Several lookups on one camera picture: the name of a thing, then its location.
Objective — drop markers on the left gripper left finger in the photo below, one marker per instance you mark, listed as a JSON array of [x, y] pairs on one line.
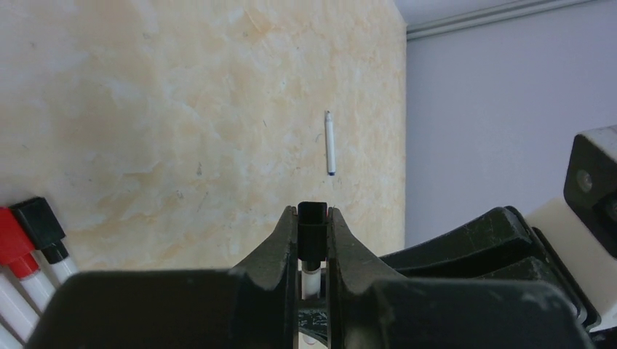
[[266, 310]]

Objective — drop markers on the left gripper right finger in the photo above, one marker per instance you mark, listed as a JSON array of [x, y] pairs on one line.
[[354, 316]]

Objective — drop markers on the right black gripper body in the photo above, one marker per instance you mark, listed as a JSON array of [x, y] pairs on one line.
[[569, 242]]

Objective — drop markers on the black cap marker pen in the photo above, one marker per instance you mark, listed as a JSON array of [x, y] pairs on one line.
[[312, 246]]

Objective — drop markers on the blue cap marker pen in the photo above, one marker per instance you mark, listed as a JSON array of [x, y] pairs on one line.
[[330, 143]]

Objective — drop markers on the red cap marker pen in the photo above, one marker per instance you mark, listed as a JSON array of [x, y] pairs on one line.
[[17, 256]]

